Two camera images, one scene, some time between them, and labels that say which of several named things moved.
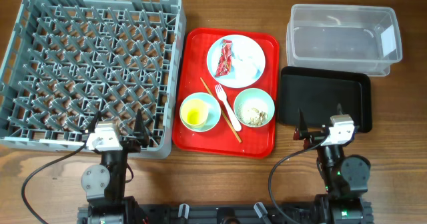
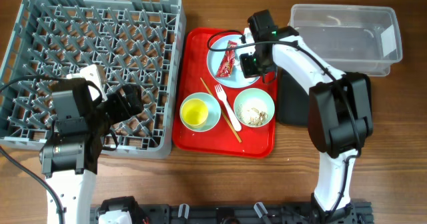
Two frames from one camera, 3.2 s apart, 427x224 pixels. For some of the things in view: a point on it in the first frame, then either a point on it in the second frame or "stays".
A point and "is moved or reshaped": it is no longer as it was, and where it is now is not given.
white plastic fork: x=222 y=96 stays
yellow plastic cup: x=194 y=113 stays
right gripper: x=303 y=133 → x=249 y=71
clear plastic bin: x=344 y=35 stays
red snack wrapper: x=224 y=65 is moved or reshaped
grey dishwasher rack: x=74 y=52 stays
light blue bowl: x=214 y=112 stays
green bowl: x=254 y=107 stays
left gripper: x=133 y=145 → x=124 y=112
